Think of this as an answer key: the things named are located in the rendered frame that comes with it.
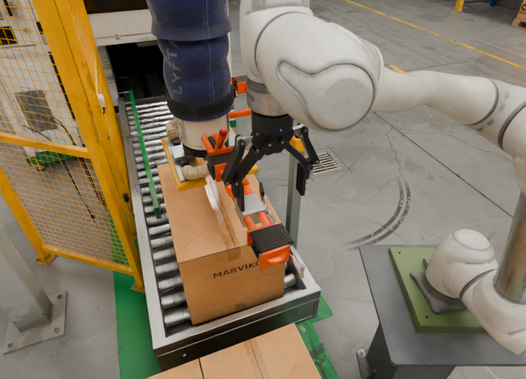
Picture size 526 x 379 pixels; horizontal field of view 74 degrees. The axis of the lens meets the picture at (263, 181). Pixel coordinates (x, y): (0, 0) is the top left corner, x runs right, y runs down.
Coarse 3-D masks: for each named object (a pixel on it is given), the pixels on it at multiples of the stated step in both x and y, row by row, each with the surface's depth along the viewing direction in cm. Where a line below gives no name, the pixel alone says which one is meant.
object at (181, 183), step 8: (168, 144) 135; (176, 144) 132; (168, 152) 132; (168, 160) 128; (184, 160) 123; (192, 160) 127; (176, 168) 123; (176, 176) 120; (176, 184) 117; (184, 184) 117; (192, 184) 117; (200, 184) 118
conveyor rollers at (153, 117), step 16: (128, 112) 289; (144, 112) 293; (160, 112) 290; (144, 128) 273; (160, 128) 269; (176, 128) 273; (160, 144) 256; (160, 160) 235; (144, 176) 224; (144, 192) 210; (160, 192) 215; (160, 208) 199; (160, 240) 178; (160, 256) 171; (160, 272) 164; (160, 288) 157; (176, 304) 153; (176, 320) 145
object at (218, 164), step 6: (216, 150) 108; (222, 150) 108; (228, 150) 109; (210, 156) 107; (216, 156) 107; (222, 156) 107; (228, 156) 107; (210, 162) 103; (216, 162) 105; (222, 162) 105; (210, 168) 106; (216, 168) 102; (222, 168) 103; (216, 174) 103; (216, 180) 104
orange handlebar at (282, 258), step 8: (232, 112) 131; (240, 112) 132; (248, 112) 133; (216, 136) 118; (208, 144) 114; (224, 144) 115; (248, 184) 97; (248, 192) 95; (248, 216) 88; (264, 216) 88; (248, 224) 86; (264, 224) 86; (280, 256) 78; (288, 256) 79; (272, 264) 77; (280, 264) 78
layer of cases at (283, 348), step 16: (272, 336) 139; (288, 336) 139; (224, 352) 134; (240, 352) 134; (256, 352) 134; (272, 352) 134; (288, 352) 134; (304, 352) 134; (176, 368) 130; (192, 368) 130; (208, 368) 130; (224, 368) 130; (240, 368) 130; (256, 368) 130; (272, 368) 130; (288, 368) 130; (304, 368) 130
